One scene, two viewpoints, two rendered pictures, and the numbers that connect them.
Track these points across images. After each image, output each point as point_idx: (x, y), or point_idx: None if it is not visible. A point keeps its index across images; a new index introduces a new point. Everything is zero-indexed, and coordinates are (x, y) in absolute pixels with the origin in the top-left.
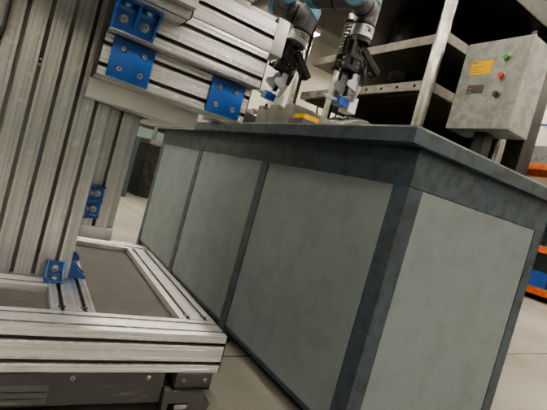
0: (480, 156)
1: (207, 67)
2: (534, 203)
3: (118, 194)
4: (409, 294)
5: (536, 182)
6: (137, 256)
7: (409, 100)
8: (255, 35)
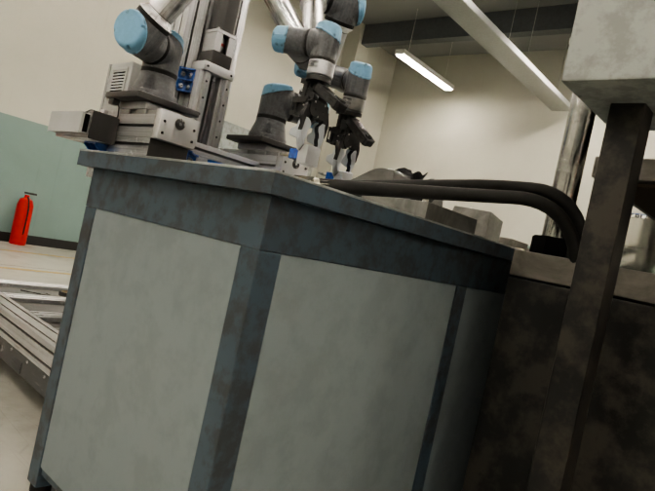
0: (130, 155)
1: None
2: (231, 199)
3: None
4: (84, 321)
5: (209, 164)
6: None
7: None
8: (144, 130)
